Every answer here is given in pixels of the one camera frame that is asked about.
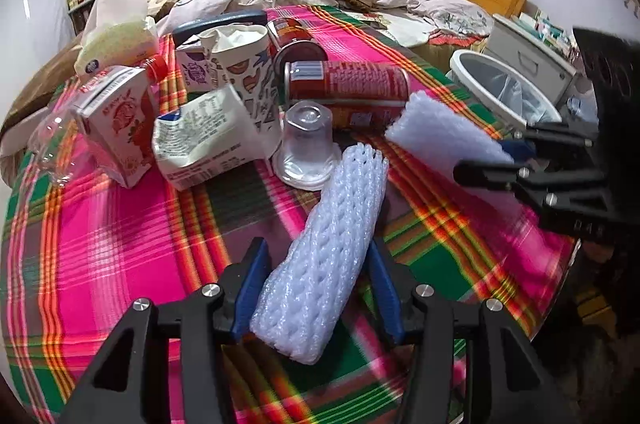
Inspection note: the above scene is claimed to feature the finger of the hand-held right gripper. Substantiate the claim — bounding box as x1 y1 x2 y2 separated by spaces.
454 160 607 211
502 126 600 160

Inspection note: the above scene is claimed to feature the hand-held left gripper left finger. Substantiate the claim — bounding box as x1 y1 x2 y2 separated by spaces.
59 236 273 424

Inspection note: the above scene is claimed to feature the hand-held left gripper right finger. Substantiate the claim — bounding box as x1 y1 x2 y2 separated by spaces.
367 238 583 424

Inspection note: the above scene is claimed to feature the white foam sheet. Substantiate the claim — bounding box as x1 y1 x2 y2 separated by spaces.
385 93 526 205

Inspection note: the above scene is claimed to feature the white foam net sleeve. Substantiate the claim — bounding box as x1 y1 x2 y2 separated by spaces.
249 143 390 365

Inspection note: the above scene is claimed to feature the white trash bin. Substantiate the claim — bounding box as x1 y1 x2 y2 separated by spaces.
449 49 563 130

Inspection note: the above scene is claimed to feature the large red can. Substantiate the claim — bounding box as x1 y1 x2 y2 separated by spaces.
284 60 412 127

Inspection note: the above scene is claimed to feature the strawberry drink carton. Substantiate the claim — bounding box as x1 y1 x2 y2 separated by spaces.
72 65 156 189

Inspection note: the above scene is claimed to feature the patterned paper cup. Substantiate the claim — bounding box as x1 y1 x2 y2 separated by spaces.
200 24 283 155

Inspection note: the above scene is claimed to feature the clear plastic bin liner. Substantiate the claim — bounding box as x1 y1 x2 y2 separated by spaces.
502 71 553 122

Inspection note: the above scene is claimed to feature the white drawer nightstand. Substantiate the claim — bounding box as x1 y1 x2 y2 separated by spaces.
485 14 583 105

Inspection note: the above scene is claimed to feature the group of medicine boxes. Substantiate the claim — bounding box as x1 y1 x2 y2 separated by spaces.
520 6 581 55

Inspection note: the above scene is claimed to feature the plaid tablecloth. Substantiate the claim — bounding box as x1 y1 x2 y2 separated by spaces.
0 4 576 424

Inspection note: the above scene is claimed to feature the clear plastic cup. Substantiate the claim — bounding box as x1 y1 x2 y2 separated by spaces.
272 100 343 191

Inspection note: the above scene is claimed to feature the white milk packet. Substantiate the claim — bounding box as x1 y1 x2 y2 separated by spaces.
152 84 251 190

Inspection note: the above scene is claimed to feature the floral bed sheet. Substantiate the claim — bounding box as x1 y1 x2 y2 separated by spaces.
370 11 493 50

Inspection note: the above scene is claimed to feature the purple white carton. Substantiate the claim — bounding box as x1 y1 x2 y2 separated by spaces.
175 41 221 92

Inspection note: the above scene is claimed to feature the small red can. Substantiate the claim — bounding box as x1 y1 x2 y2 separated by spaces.
266 18 326 65

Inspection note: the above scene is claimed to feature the clear plastic bottle red cap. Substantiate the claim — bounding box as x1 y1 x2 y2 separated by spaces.
27 54 168 187

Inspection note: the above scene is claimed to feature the dark blue case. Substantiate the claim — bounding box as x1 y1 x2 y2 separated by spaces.
172 10 268 47

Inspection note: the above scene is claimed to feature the white yellow packet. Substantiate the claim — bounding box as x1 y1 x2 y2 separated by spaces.
75 0 158 77

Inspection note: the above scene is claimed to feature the tan blanket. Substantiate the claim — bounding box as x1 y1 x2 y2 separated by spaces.
0 39 86 185

